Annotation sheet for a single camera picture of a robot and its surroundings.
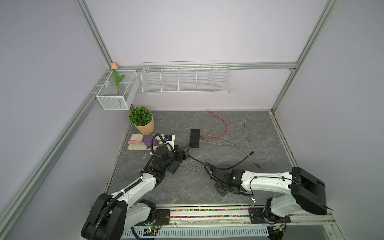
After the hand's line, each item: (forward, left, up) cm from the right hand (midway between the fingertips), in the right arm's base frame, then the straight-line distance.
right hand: (220, 186), depth 84 cm
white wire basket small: (+45, +61, +32) cm, 82 cm away
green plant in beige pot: (+38, +49, +16) cm, 64 cm away
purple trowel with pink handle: (+29, +48, +2) cm, 56 cm away
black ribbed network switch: (+31, +16, +2) cm, 35 cm away
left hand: (+17, +20, +14) cm, 30 cm away
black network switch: (+11, +27, +3) cm, 29 cm away
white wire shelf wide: (+59, +20, +33) cm, 70 cm away
